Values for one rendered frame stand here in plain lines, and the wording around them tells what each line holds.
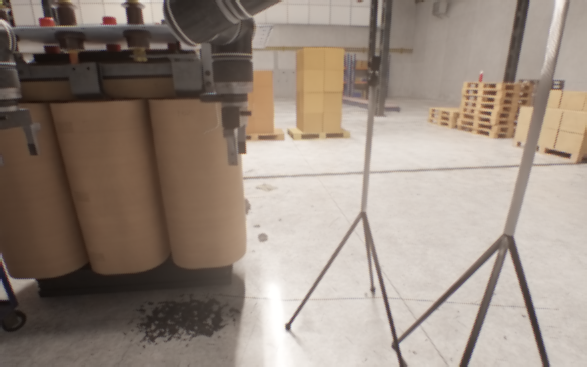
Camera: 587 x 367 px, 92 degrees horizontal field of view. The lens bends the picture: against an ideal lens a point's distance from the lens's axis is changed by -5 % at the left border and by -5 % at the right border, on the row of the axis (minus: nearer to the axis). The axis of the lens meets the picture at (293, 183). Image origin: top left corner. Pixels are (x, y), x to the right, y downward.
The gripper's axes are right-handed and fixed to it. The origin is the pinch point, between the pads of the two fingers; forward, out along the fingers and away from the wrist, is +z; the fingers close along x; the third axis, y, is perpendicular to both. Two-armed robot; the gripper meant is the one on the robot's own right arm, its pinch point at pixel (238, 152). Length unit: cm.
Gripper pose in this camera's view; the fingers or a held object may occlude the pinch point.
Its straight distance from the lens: 88.8
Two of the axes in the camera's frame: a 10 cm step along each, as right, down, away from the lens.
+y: 10.0, 0.0, -0.2
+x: 0.2, -3.3, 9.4
